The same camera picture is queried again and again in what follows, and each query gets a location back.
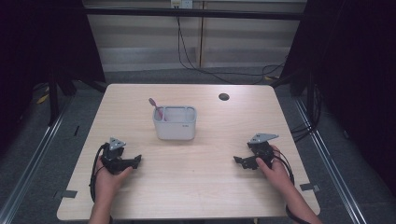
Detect black curtain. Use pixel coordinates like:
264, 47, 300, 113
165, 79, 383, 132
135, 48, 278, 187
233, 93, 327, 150
0, 0, 106, 153
281, 0, 396, 195

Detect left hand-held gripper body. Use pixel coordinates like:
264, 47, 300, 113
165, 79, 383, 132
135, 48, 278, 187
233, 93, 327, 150
101, 136, 127, 175

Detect black cable from socket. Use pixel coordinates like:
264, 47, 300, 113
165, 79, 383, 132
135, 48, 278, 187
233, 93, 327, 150
176, 8, 288, 86

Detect person's right hand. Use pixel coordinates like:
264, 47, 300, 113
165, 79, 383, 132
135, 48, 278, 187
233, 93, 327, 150
255, 144, 295, 191

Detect grey tape strip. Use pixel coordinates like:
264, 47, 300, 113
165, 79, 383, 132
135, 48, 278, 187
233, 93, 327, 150
300, 183, 321, 192
52, 189, 78, 201

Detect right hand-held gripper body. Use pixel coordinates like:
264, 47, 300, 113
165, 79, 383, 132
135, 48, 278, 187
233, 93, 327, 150
247, 133, 280, 170

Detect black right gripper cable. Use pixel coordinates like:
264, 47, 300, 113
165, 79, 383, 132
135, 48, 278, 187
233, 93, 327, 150
271, 148, 310, 224

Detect metal floor rail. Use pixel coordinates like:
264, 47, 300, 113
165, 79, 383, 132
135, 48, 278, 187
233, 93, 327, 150
293, 96, 366, 224
0, 95, 75, 224

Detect white wall socket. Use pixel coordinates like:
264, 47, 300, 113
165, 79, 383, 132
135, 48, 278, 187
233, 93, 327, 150
170, 0, 194, 9

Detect black horizontal frame bar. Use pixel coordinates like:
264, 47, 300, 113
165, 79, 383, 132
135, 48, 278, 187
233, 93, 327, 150
83, 7, 310, 21

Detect white divided holder box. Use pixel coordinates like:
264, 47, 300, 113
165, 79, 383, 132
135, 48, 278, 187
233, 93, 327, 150
151, 105, 198, 141

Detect bundle of black floor cables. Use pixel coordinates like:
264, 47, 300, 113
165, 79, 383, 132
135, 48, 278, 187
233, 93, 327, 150
290, 83, 321, 144

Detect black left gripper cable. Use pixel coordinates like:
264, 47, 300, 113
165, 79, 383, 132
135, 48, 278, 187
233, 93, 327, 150
89, 143, 110, 203

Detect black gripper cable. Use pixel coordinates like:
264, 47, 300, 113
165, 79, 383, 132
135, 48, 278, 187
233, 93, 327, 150
271, 148, 310, 224
89, 143, 110, 203

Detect yellow floor tape piece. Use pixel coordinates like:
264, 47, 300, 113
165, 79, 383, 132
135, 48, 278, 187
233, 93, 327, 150
35, 92, 50, 105

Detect person's left hand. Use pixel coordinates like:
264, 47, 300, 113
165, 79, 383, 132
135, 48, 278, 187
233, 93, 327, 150
94, 155, 134, 196

